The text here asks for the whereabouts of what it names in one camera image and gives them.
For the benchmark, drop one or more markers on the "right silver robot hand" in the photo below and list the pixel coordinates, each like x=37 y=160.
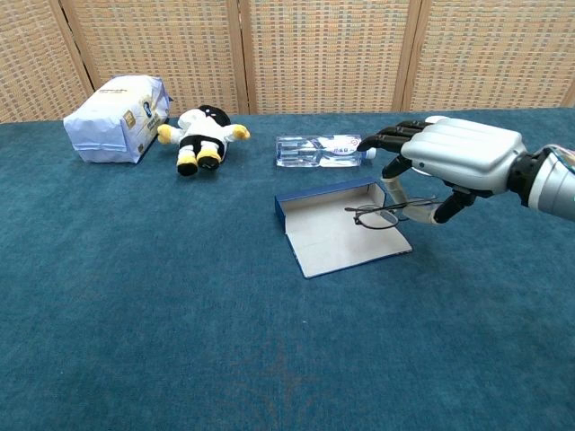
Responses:
x=462 y=152

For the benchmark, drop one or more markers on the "black-framed eyeglasses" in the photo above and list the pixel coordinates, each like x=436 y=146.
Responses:
x=375 y=218

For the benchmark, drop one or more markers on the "blue and grey box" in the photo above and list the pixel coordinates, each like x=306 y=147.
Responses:
x=332 y=242

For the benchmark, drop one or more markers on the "clear plastic water bottle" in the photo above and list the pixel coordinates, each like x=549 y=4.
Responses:
x=314 y=150

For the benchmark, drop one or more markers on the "woven bamboo folding screen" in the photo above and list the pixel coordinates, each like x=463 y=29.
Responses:
x=314 y=54

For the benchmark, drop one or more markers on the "black white plush doll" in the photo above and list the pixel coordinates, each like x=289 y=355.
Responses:
x=200 y=134

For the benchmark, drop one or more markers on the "blue carpet table cover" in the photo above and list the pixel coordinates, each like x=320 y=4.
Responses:
x=179 y=314

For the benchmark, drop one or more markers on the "white tissue pack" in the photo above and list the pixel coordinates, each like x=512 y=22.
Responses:
x=108 y=121

